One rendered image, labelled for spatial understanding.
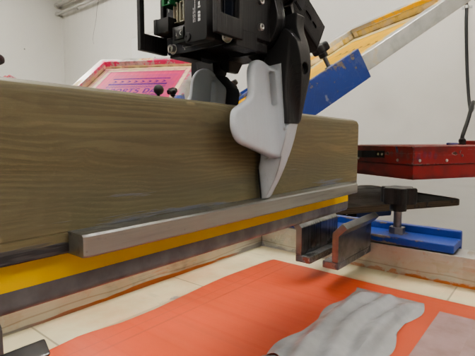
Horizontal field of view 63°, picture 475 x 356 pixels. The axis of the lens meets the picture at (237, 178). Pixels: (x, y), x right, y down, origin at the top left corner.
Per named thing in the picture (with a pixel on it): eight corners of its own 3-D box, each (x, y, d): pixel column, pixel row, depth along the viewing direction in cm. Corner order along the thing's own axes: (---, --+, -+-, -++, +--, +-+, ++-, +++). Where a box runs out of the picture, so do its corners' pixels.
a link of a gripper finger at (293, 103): (247, 131, 28) (232, 11, 28) (261, 132, 29) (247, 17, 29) (305, 118, 25) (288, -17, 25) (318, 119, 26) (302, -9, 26)
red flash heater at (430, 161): (440, 168, 167) (442, 140, 166) (560, 178, 125) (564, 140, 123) (317, 172, 146) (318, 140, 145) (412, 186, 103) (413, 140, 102)
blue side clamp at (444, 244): (459, 285, 48) (463, 230, 48) (451, 298, 45) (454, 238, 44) (262, 245, 67) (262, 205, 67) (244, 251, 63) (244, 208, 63)
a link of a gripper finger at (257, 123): (218, 206, 24) (199, 60, 24) (272, 196, 29) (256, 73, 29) (258, 203, 22) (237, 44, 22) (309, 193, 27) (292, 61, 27)
